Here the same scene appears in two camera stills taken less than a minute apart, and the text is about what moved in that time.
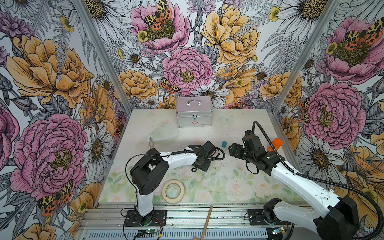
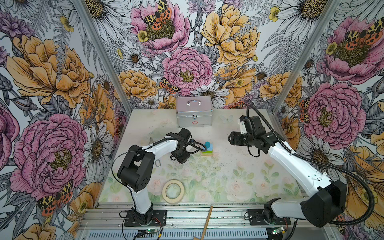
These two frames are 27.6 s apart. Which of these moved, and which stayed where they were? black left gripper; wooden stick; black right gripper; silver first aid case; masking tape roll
Moved: black left gripper; black right gripper
Stayed: silver first aid case; masking tape roll; wooden stick
